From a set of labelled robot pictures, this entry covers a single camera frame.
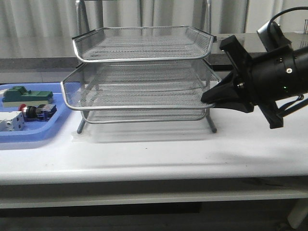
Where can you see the red emergency stop push button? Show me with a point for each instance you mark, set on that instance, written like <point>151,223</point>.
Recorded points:
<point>42,112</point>

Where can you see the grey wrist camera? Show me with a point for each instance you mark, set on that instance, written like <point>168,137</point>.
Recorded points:
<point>273,39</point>

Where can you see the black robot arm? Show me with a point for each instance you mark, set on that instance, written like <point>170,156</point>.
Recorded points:
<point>298,82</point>

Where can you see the silver mesh tray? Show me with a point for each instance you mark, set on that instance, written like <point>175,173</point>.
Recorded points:
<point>126,44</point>
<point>177,84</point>
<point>142,115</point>

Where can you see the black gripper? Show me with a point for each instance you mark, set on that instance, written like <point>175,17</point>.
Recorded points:
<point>257,81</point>

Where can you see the white circuit breaker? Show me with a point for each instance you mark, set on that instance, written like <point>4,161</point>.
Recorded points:
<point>11,121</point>

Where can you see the blue plastic tray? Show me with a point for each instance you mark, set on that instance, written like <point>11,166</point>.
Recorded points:
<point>39,130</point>

